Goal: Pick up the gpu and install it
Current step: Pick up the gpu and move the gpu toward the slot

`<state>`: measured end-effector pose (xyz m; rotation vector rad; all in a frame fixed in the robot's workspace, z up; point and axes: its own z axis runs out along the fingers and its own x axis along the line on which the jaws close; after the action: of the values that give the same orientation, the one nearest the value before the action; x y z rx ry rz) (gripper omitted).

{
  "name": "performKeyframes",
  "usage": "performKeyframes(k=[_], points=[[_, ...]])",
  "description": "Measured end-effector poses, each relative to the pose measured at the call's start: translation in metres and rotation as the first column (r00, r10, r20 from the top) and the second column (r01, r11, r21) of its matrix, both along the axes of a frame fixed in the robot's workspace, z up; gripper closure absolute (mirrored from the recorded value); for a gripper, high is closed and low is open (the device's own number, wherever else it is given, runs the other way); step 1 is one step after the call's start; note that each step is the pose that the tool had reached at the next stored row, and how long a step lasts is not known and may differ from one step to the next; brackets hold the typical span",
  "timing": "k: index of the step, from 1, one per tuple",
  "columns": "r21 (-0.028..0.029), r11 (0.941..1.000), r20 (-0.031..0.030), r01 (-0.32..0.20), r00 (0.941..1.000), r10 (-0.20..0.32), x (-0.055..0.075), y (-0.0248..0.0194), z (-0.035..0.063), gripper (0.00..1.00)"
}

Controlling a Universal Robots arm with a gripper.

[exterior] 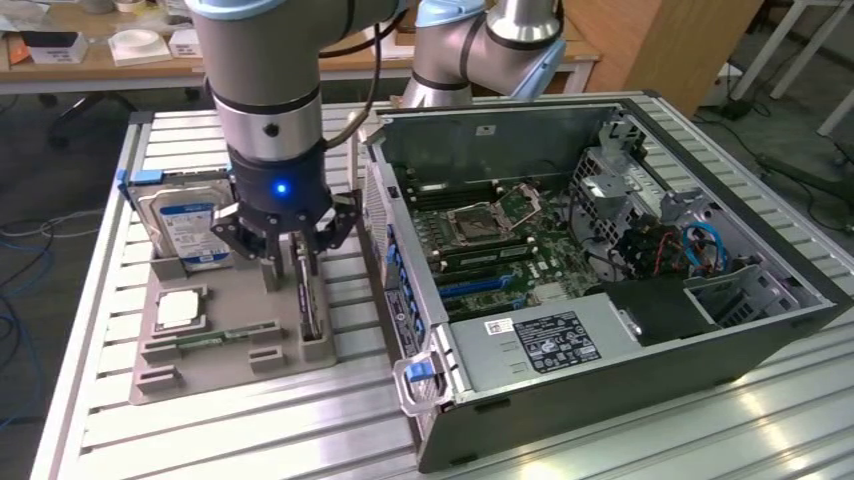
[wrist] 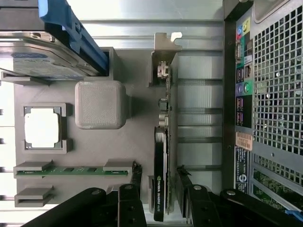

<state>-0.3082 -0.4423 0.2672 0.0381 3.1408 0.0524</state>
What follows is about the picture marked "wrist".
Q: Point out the silver CPU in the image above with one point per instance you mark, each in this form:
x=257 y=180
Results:
x=42 y=127

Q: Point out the dark case label sticker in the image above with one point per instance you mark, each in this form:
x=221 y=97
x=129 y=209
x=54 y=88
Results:
x=241 y=165

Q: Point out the open black PC case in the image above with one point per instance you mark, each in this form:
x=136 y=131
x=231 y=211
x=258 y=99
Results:
x=274 y=94

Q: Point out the orange barcode sticker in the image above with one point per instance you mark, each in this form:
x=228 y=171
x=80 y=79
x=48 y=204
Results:
x=243 y=140

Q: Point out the grey printed parts rack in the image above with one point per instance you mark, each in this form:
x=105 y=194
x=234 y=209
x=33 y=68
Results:
x=101 y=144

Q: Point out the case port panel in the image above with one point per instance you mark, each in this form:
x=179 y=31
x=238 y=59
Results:
x=245 y=71

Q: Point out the green RAM stick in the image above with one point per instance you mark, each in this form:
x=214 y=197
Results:
x=71 y=171

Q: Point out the hard disk with blue caddy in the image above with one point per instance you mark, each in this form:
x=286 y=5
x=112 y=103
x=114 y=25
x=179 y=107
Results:
x=35 y=59

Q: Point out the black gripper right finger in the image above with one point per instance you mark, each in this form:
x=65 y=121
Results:
x=201 y=208

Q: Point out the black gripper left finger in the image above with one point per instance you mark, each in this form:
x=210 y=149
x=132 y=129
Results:
x=129 y=208

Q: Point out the green motherboard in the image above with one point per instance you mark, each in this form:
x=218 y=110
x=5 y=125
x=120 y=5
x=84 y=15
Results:
x=270 y=189

